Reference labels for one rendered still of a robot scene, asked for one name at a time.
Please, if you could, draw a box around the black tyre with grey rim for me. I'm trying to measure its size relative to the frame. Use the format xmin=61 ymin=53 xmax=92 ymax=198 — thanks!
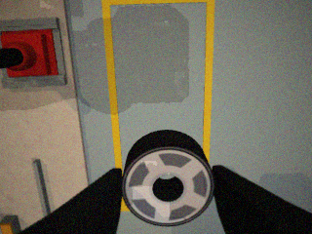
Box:
xmin=121 ymin=130 xmax=215 ymax=226

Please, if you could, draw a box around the yellow rectangular outline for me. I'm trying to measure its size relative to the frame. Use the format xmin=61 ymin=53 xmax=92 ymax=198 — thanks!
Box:
xmin=102 ymin=0 xmax=215 ymax=176

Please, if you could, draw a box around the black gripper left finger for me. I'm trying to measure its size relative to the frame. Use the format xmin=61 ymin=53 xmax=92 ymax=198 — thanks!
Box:
xmin=17 ymin=168 xmax=122 ymax=234

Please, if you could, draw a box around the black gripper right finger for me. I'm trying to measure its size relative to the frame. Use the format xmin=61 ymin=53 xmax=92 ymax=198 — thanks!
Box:
xmin=213 ymin=166 xmax=312 ymax=234

